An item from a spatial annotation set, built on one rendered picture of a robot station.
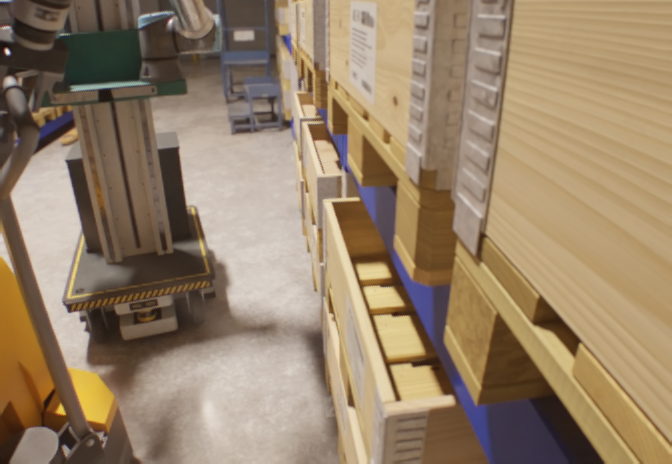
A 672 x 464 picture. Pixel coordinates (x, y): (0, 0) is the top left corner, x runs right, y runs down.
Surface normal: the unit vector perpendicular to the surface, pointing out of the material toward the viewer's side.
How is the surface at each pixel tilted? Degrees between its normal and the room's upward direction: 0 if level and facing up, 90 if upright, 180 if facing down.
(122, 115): 90
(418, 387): 0
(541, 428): 90
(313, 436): 0
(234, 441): 0
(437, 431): 90
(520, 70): 90
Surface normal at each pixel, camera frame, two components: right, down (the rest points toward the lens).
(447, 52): 0.14, 0.40
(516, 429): -0.99, 0.06
